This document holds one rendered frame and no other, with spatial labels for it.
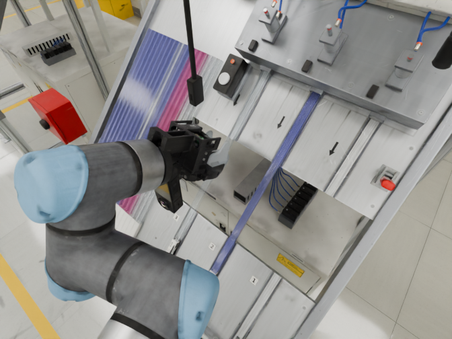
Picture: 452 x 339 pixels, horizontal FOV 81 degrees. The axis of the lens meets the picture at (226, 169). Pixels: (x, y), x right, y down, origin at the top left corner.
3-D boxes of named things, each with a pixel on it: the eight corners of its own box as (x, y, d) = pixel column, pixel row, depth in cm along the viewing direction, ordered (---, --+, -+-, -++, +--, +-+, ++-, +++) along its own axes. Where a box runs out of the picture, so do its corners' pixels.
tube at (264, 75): (164, 270, 61) (161, 271, 60) (160, 266, 62) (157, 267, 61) (274, 66, 53) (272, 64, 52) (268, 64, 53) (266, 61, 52)
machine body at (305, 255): (286, 318, 121) (327, 278, 72) (179, 229, 148) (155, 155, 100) (346, 218, 152) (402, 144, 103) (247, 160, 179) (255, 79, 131)
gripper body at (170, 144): (224, 138, 45) (176, 145, 35) (209, 180, 48) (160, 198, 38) (192, 119, 48) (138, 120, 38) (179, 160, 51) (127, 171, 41)
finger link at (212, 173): (230, 167, 50) (200, 175, 43) (227, 174, 51) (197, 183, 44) (212, 155, 53) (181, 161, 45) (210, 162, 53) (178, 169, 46)
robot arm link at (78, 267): (101, 330, 30) (108, 252, 27) (29, 290, 33) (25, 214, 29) (143, 285, 38) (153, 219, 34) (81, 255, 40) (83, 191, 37)
